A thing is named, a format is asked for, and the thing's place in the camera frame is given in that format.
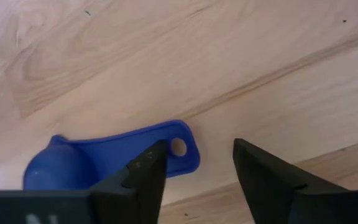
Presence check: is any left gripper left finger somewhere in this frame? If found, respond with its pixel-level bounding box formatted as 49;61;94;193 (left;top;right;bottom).
0;139;169;224

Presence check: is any indigo small measuring cup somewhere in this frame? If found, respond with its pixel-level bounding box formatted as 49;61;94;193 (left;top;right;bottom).
22;119;201;191

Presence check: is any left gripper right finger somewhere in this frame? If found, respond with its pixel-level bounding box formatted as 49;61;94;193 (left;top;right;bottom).
233;138;358;224

